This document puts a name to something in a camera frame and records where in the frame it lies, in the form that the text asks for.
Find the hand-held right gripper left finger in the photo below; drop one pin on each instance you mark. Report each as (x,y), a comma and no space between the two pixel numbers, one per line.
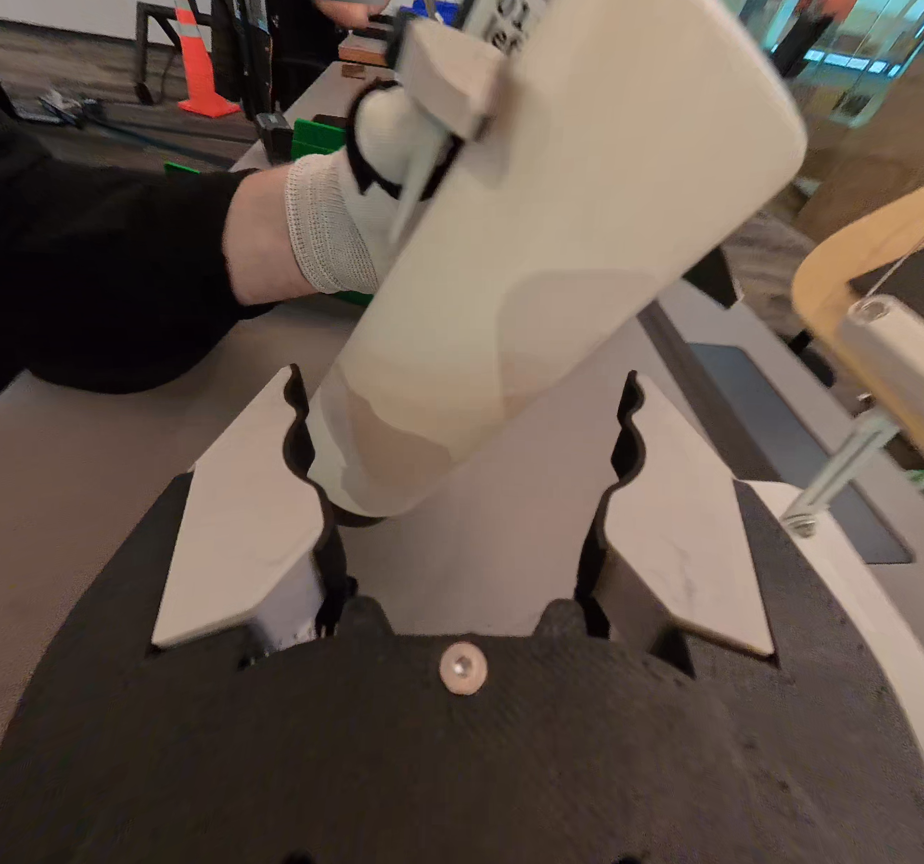
(245,532)

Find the white board stand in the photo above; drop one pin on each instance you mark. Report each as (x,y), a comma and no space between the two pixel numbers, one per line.
(866,344)

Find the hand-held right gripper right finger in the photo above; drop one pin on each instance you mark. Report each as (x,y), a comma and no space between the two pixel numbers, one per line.
(686,539)

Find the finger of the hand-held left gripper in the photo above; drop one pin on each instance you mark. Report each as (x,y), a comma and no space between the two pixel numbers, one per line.
(455,77)

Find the blue plastic bin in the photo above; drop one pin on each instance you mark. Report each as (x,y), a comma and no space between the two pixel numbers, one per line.
(433,12)

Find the orange traffic cone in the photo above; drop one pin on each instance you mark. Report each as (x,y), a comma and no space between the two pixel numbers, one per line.
(198,55)

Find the white bottle with black cap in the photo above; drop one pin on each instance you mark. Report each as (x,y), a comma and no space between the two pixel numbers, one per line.
(577,228)

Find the small black device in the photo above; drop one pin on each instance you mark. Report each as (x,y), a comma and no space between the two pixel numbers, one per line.
(274,136)

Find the green plastic bin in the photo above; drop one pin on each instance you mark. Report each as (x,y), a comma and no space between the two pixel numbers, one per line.
(317,138)

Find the person's left hand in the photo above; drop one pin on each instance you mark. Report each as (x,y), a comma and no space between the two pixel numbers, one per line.
(332,228)

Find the person's left forearm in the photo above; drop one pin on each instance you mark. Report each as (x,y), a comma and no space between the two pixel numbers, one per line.
(108,265)

